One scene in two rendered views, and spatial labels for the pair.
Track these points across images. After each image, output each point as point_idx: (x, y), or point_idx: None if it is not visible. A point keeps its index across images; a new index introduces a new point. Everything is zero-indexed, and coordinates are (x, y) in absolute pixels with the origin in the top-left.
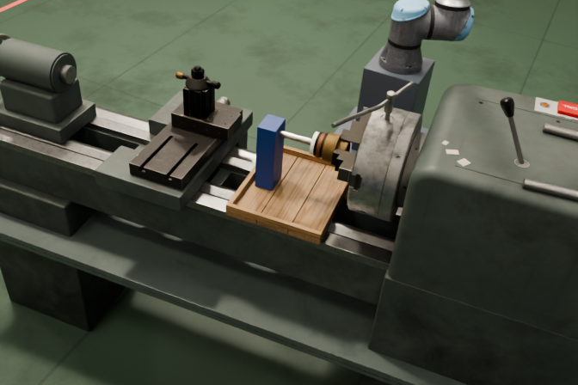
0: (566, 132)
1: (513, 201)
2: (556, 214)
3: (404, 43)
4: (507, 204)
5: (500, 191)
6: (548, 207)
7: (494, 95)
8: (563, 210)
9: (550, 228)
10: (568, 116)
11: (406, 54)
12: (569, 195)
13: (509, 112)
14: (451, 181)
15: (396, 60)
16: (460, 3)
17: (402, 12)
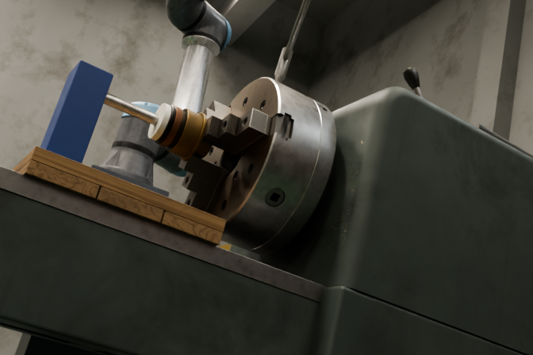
0: None
1: (483, 135)
2: (518, 155)
3: (146, 144)
4: (478, 140)
5: (468, 123)
6: (509, 146)
7: None
8: (520, 152)
9: (515, 175)
10: None
11: (146, 161)
12: (512, 144)
13: (418, 80)
14: (426, 102)
15: (134, 164)
16: None
17: (149, 104)
